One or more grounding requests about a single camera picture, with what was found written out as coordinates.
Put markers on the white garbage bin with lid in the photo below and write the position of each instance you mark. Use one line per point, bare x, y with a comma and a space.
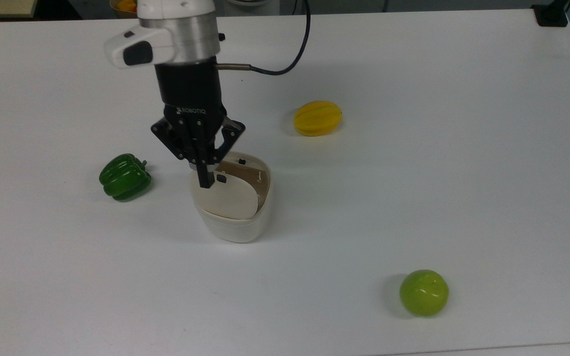
230, 207

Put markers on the green toy apple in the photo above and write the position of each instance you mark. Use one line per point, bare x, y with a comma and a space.
423, 292

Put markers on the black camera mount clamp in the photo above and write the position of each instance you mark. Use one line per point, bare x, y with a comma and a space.
551, 15

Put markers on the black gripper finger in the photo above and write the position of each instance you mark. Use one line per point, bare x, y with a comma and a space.
173, 141
228, 136

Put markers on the basket of toy fruit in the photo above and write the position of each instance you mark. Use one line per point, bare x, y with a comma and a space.
125, 6

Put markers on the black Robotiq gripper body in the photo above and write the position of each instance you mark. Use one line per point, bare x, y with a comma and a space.
188, 91

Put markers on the green toy bell pepper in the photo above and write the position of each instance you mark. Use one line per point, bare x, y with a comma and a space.
124, 178

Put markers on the yellow toy starfruit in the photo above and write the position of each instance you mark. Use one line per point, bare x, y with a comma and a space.
317, 118

